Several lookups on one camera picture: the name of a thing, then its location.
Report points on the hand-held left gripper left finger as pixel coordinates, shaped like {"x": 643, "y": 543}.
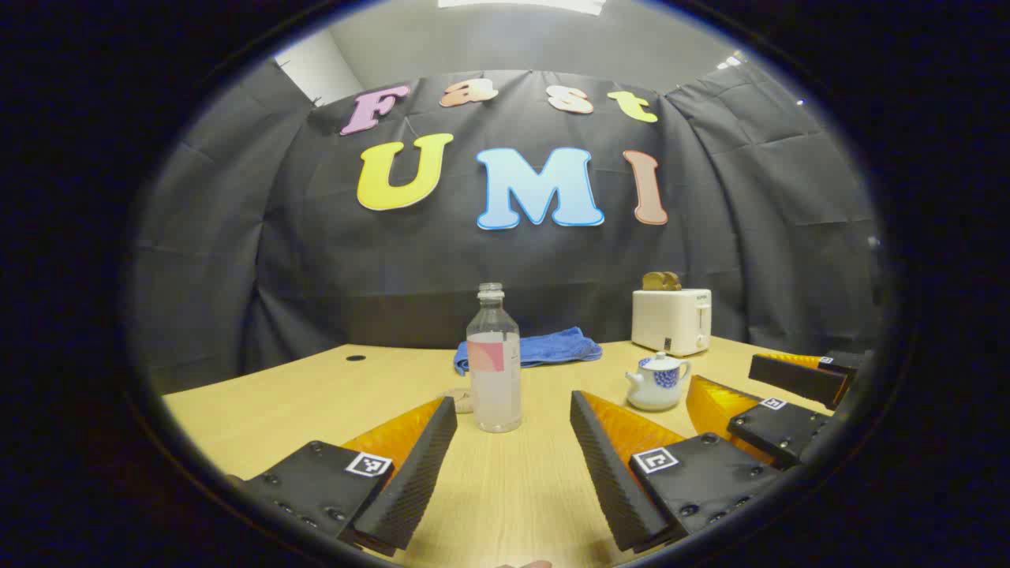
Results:
{"x": 418, "y": 481}

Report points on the white toaster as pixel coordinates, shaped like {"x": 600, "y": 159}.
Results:
{"x": 667, "y": 323}

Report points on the white blue teacup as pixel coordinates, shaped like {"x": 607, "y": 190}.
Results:
{"x": 655, "y": 392}

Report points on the clear plastic water bottle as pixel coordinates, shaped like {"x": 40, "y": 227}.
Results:
{"x": 495, "y": 394}

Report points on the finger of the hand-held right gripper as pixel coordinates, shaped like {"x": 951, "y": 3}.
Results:
{"x": 777, "y": 430}
{"x": 797, "y": 380}

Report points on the brown bread slice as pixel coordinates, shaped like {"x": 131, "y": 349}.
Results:
{"x": 653, "y": 282}
{"x": 674, "y": 282}

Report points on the round cork coaster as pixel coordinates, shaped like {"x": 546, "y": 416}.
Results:
{"x": 458, "y": 401}

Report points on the black backdrop cloth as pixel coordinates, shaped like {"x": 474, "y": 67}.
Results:
{"x": 394, "y": 268}

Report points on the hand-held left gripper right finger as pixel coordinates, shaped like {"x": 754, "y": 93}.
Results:
{"x": 604, "y": 473}

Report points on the blue folded towel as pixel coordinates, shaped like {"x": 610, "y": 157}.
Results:
{"x": 552, "y": 347}

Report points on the ceiling light panel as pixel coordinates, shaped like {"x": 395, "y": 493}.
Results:
{"x": 521, "y": 5}

